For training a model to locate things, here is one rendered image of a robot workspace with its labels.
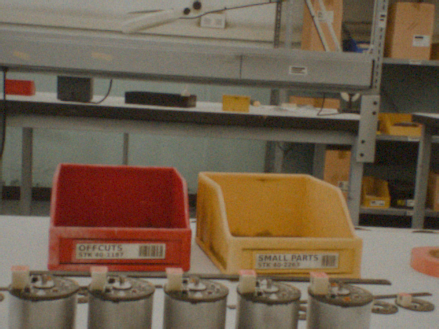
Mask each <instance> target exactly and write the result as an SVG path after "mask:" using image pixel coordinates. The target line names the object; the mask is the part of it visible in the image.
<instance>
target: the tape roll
mask: <svg viewBox="0 0 439 329"><path fill-rule="evenodd" d="M410 266H411V268H413V269H415V271H417V272H420V273H423V274H426V275H428V276H433V277H437V278H439V247H433V246H421V247H413V248H412V251H411V258H410Z"/></svg>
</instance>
